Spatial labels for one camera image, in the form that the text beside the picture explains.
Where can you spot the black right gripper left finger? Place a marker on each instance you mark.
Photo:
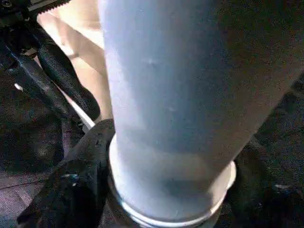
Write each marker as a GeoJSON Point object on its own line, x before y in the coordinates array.
{"type": "Point", "coordinates": [78, 178]}

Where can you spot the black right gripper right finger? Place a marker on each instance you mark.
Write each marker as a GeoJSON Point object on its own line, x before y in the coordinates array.
{"type": "Point", "coordinates": [266, 194]}

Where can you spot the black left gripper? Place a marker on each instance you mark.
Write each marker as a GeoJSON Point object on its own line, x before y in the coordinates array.
{"type": "Point", "coordinates": [21, 23]}

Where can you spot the white plastic table leg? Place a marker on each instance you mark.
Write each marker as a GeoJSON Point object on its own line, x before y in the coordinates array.
{"type": "Point", "coordinates": [178, 83]}

